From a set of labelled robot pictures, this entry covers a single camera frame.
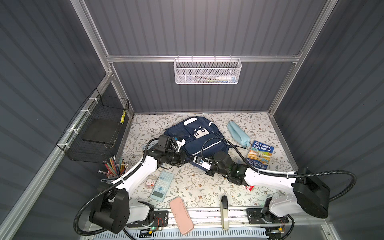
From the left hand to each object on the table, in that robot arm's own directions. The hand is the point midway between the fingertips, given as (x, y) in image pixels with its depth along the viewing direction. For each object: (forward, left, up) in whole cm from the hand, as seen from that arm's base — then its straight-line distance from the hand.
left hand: (190, 158), depth 80 cm
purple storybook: (-1, +18, +16) cm, 24 cm away
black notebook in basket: (+11, +45, +14) cm, 48 cm away
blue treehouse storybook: (+5, -44, -10) cm, 46 cm away
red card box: (-14, -33, -12) cm, 37 cm away
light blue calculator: (-10, +17, -12) cm, 23 cm away
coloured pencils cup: (-2, +42, -4) cm, 42 cm away
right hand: (-1, -6, -1) cm, 6 cm away
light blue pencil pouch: (+20, -33, -7) cm, 39 cm away
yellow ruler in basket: (+22, +37, +13) cm, 45 cm away
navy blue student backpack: (+18, -8, -5) cm, 20 cm away
